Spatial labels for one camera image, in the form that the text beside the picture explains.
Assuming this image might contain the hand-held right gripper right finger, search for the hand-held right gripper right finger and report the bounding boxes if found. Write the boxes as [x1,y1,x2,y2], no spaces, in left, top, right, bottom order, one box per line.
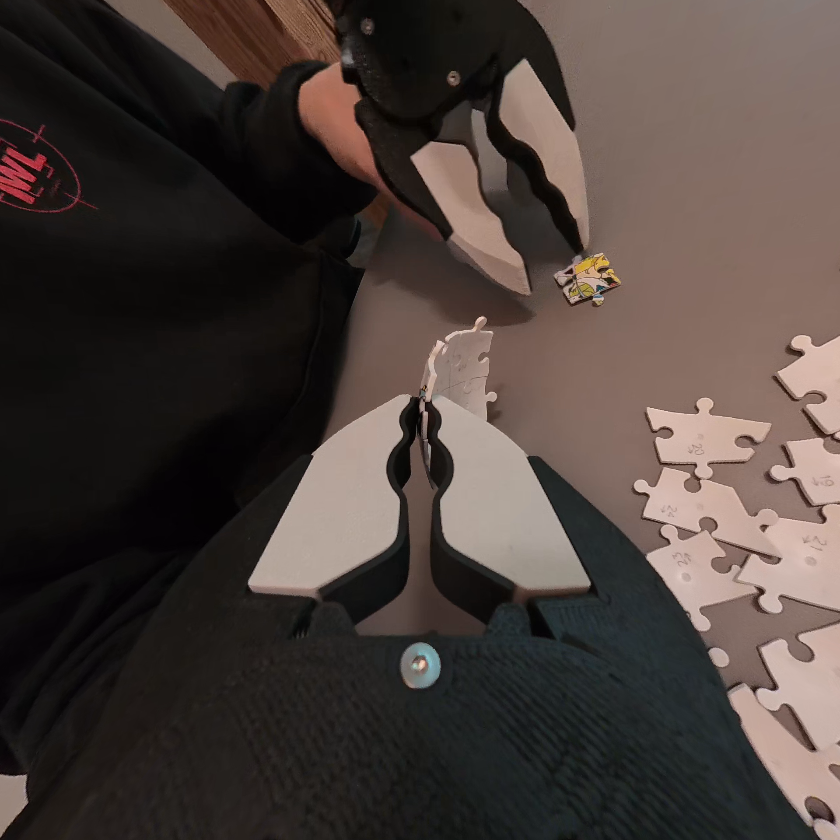
[425,395,593,630]

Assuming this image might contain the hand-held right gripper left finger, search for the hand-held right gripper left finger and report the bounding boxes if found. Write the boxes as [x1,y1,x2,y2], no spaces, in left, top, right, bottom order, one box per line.
[248,394,422,627]

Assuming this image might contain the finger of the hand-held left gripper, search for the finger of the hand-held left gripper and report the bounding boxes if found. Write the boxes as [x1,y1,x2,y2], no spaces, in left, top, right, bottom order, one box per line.
[487,58,589,255]
[410,101,532,296]

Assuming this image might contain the colourful printed puzzle piece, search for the colourful printed puzzle piece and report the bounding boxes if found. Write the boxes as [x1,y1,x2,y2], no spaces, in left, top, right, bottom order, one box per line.
[553,252,622,307]

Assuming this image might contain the white assembled puzzle ball section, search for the white assembled puzzle ball section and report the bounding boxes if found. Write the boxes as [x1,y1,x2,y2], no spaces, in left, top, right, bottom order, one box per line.
[416,316,497,488]

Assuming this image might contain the person's left forearm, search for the person's left forearm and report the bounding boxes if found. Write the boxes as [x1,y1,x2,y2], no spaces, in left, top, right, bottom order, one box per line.
[222,61,380,245]

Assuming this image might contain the pile of white puzzle pieces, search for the pile of white puzzle pieces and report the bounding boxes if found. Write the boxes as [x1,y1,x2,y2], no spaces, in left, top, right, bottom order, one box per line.
[632,333,840,840]

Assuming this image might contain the person's left hand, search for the person's left hand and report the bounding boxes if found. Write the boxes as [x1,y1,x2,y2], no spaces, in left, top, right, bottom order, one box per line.
[298,61,448,242]

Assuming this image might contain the person in black sweatshirt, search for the person in black sweatshirt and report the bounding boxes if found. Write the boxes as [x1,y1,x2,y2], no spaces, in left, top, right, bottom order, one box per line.
[0,0,370,778]

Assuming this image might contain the wooden frame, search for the wooden frame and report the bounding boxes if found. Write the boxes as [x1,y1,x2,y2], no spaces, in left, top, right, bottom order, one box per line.
[164,0,347,91]

